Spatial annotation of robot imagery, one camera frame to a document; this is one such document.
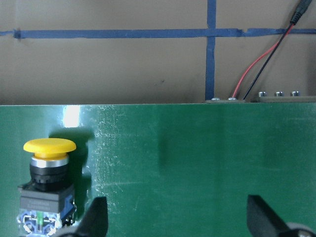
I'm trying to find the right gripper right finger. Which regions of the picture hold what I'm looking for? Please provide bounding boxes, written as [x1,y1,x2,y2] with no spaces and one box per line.
[246,195,316,237]

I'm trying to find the yellow push button switch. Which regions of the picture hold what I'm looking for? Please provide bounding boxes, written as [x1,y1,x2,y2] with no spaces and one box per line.
[17,138,77,237]

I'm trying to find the red black power wire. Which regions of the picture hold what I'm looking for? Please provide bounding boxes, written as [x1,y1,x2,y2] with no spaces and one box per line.
[232,0,312,101]

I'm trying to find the green conveyor belt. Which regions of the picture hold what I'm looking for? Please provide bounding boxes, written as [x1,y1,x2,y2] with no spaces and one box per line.
[0,103,316,237]

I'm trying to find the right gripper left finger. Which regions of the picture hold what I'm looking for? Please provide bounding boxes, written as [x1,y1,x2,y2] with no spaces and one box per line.
[59,197,108,237]

